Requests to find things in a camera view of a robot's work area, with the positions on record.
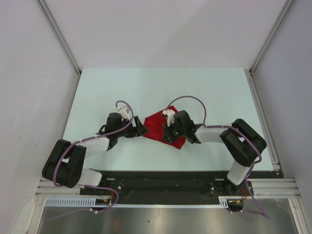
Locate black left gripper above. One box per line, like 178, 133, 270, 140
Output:
115, 116, 148, 138

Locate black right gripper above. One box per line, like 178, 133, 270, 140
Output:
162, 121, 186, 144

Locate red cloth napkin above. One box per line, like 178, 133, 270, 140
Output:
143, 111, 186, 149

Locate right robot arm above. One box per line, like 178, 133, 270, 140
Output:
162, 109, 267, 195

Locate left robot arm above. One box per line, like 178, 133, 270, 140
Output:
42, 113, 148, 195

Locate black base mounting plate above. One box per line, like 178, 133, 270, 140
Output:
80, 170, 285, 198

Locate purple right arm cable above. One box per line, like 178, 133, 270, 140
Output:
162, 95, 271, 219

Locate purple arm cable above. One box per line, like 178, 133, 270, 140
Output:
46, 99, 134, 220
162, 95, 271, 219

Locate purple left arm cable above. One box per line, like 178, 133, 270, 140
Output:
46, 99, 134, 220

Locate white slotted cable duct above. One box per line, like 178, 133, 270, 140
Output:
45, 196, 231, 209

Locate left aluminium frame post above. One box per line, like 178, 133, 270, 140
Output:
36, 0, 82, 77

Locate aluminium frame post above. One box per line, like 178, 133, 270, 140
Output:
249, 0, 296, 75
36, 0, 82, 77

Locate aluminium front rail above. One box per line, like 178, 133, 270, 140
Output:
35, 178, 300, 198

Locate right aluminium frame post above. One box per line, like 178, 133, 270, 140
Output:
249, 0, 296, 75

